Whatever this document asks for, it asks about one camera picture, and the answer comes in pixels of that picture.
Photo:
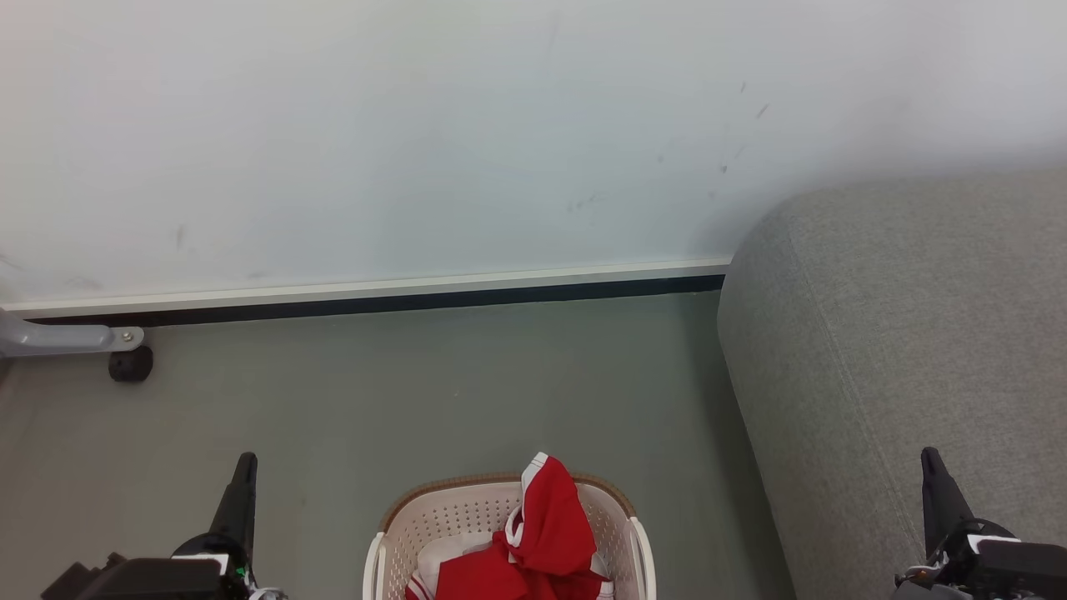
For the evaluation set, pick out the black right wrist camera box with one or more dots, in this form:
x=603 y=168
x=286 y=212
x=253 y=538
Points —
x=1021 y=571

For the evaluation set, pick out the grey metal stand leg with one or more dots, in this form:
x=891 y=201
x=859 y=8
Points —
x=58 y=337

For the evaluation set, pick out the white perforated laundry basket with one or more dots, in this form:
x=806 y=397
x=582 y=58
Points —
x=467 y=517

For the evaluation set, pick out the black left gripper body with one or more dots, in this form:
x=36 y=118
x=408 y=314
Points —
x=237 y=567

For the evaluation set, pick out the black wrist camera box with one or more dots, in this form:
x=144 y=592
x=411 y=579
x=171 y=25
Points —
x=1021 y=571
x=142 y=579

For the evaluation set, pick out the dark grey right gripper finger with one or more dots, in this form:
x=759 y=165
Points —
x=942 y=500

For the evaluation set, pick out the red jersey with lettering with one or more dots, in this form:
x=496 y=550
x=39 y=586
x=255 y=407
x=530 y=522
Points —
x=475 y=579

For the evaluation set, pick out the white and black baseboard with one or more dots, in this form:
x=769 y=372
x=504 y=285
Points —
x=375 y=296

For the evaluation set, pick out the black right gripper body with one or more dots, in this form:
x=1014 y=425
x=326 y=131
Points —
x=950 y=575

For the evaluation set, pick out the grey fabric sofa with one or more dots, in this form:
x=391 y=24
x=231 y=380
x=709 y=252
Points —
x=900 y=333

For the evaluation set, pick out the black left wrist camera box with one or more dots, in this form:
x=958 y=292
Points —
x=142 y=579

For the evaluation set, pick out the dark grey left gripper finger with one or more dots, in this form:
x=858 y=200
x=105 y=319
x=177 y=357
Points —
x=237 y=500

